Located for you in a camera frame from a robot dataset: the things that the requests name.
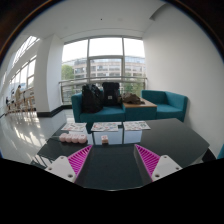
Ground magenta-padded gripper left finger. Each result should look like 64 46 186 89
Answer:
44 144 95 189

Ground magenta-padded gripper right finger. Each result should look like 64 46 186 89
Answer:
133 143 183 187

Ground pink power strip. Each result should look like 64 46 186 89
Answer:
58 132 88 145

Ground sticker sheet with brown items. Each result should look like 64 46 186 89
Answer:
60 122 88 133

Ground sticker sheet with green items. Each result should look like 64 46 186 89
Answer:
122 120 152 132

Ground teal upholstered chair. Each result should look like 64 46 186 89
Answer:
217 143 224 160

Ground sticker sheet with round items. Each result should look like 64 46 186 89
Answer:
90 121 120 133

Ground wood-topped teal side table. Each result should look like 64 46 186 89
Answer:
122 98 158 122

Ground teal armchair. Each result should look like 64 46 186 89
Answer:
141 89 189 123

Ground teal sofa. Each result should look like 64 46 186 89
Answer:
71 91 127 124

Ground large black backpack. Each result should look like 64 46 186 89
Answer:
81 83 104 114

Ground wooden stools group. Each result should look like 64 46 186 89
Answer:
21 87 36 113

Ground brown jacket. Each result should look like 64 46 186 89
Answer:
119 92 146 105

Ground person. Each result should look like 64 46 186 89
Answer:
4 96 12 113
14 84 23 108

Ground metal window railing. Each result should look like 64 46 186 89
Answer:
59 76 148 105

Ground black backpack with label patch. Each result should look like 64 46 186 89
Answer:
101 81 121 107

